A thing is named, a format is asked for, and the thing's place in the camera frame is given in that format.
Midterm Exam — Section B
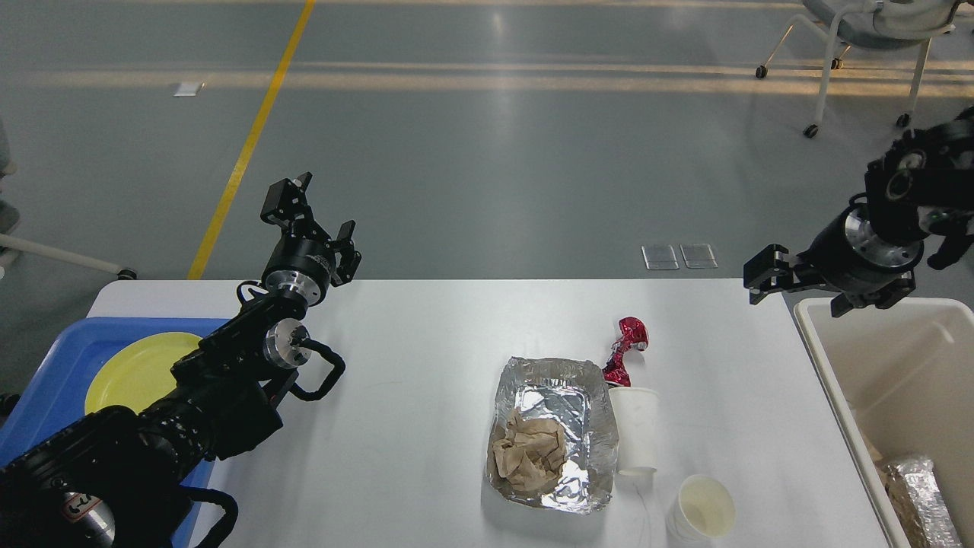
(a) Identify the floor outlet plate right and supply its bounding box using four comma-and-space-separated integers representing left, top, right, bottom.
679, 244, 719, 269

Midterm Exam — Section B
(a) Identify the floor outlet plate left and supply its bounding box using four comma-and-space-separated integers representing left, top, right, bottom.
171, 82, 205, 98

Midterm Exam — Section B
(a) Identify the aluminium foil tray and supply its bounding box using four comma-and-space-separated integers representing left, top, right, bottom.
485, 357, 619, 515

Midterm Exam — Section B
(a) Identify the crumpled brown paper ball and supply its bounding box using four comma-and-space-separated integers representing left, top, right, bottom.
487, 408, 568, 496

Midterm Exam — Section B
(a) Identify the red snack wrapper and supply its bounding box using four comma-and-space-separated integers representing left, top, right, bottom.
602, 316, 648, 387

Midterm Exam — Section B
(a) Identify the white plastic bin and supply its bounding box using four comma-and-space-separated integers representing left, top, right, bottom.
794, 298, 973, 547

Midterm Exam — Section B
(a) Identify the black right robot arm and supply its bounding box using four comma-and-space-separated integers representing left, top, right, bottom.
742, 108, 973, 318

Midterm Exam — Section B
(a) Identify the clear plastic cup lying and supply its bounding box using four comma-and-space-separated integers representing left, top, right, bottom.
609, 387, 660, 476

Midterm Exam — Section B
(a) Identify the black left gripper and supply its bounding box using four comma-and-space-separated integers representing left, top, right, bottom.
260, 173, 362, 307

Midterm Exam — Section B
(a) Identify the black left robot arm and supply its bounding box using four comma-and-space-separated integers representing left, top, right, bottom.
2, 171, 361, 547

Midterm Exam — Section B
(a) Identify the blue plastic tray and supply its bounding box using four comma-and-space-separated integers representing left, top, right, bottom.
2, 317, 239, 547

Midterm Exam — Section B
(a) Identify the floor outlet plate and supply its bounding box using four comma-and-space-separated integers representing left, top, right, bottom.
171, 82, 205, 98
641, 245, 680, 271
679, 244, 719, 269

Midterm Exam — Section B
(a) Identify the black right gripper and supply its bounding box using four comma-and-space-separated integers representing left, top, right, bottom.
743, 205, 918, 318

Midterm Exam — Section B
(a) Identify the white paper cup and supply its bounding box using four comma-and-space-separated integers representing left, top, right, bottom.
667, 474, 737, 543

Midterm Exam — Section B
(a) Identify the foil item in bin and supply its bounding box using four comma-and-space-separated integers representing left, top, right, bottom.
879, 454, 964, 547

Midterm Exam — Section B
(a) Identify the white chair base left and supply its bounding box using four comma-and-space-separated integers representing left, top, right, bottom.
0, 114, 138, 281

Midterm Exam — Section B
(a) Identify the grey office chair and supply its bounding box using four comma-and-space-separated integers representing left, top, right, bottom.
754, 1, 961, 139

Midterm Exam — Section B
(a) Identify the yellow plate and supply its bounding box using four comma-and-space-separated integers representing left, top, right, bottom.
84, 332, 202, 414

